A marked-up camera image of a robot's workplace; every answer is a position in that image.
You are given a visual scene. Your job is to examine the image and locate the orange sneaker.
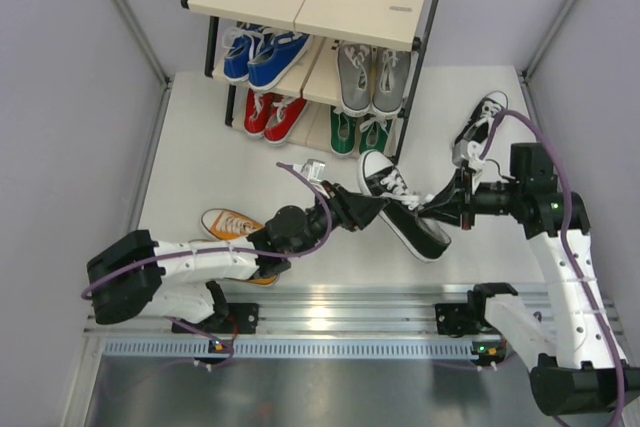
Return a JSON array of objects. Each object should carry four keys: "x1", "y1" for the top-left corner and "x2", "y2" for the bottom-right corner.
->
[
  {"x1": 200, "y1": 208, "x2": 263, "y2": 241},
  {"x1": 187, "y1": 239, "x2": 280, "y2": 288}
]

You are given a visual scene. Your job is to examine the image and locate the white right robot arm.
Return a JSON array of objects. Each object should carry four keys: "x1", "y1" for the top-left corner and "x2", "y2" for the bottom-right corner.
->
[{"x1": 418, "y1": 143, "x2": 639, "y2": 417}]

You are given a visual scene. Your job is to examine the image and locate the red sneaker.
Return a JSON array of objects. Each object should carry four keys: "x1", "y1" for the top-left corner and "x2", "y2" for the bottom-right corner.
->
[
  {"x1": 244, "y1": 90, "x2": 275, "y2": 137},
  {"x1": 264, "y1": 96, "x2": 307, "y2": 145}
]

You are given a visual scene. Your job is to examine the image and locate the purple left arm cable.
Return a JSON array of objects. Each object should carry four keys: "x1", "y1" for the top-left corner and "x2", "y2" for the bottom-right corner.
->
[{"x1": 80, "y1": 161, "x2": 334, "y2": 366}]

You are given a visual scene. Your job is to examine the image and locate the beige three-tier shoe shelf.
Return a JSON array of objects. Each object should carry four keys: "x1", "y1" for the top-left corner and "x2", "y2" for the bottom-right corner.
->
[{"x1": 181, "y1": 0, "x2": 439, "y2": 159}]

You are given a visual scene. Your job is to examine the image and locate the blue sneaker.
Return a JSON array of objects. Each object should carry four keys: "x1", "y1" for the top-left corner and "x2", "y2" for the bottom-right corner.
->
[
  {"x1": 248, "y1": 31, "x2": 313, "y2": 91},
  {"x1": 222, "y1": 23, "x2": 270, "y2": 84}
]

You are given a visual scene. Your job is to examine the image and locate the black sneaker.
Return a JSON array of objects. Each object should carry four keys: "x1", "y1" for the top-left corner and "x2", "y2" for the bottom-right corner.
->
[
  {"x1": 357, "y1": 150, "x2": 451, "y2": 263},
  {"x1": 452, "y1": 90, "x2": 509, "y2": 147}
]

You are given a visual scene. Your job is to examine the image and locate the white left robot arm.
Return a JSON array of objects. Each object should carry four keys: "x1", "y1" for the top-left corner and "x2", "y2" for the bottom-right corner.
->
[{"x1": 82, "y1": 182, "x2": 389, "y2": 333}]

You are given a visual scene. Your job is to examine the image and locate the green sneaker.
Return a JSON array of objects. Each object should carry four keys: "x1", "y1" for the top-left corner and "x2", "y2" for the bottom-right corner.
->
[
  {"x1": 359, "y1": 114, "x2": 393, "y2": 154},
  {"x1": 330, "y1": 106, "x2": 357, "y2": 157}
]

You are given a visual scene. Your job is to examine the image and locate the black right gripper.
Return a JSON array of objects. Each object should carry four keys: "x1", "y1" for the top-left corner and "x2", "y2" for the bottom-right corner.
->
[{"x1": 418, "y1": 169, "x2": 523, "y2": 231}]

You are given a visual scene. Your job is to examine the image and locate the orange sneaker upper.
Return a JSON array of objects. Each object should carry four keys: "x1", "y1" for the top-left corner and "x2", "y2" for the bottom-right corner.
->
[{"x1": 200, "y1": 208, "x2": 263, "y2": 241}]

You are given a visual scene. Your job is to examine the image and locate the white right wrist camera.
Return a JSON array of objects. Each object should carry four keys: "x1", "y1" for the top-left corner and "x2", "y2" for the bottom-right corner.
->
[{"x1": 452, "y1": 140, "x2": 485, "y2": 170}]

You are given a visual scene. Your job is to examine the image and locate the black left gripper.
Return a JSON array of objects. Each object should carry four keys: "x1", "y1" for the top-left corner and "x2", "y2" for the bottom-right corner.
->
[{"x1": 292, "y1": 181, "x2": 389, "y2": 259}]

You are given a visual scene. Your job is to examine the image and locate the orange sneaker lower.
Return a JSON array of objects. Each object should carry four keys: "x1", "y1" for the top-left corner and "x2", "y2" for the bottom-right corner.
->
[{"x1": 187, "y1": 239, "x2": 280, "y2": 288}]

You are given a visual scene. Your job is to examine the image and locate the aluminium mounting rail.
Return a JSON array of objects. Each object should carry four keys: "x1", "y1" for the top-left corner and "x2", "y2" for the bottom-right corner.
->
[{"x1": 82, "y1": 281, "x2": 625, "y2": 363}]

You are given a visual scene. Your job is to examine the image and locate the grey sneaker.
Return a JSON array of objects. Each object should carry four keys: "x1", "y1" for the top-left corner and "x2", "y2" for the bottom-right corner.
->
[
  {"x1": 336, "y1": 42, "x2": 372, "y2": 117},
  {"x1": 372, "y1": 48, "x2": 411, "y2": 118}
]

